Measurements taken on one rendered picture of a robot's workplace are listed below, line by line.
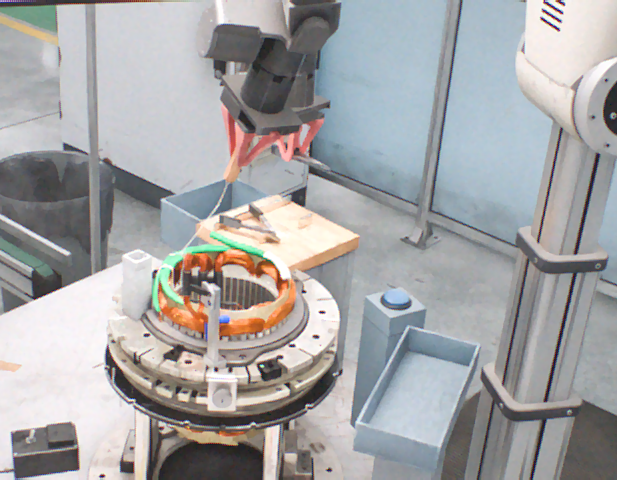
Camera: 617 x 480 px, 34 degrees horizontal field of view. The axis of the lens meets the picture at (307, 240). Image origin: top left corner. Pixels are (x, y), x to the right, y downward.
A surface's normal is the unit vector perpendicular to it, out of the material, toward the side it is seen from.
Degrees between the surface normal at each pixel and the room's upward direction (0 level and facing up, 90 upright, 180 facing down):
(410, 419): 0
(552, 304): 90
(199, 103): 90
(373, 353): 90
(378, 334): 90
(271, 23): 36
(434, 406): 0
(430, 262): 0
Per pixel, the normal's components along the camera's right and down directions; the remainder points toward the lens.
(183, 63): -0.63, 0.32
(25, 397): 0.07, -0.88
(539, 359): 0.24, 0.47
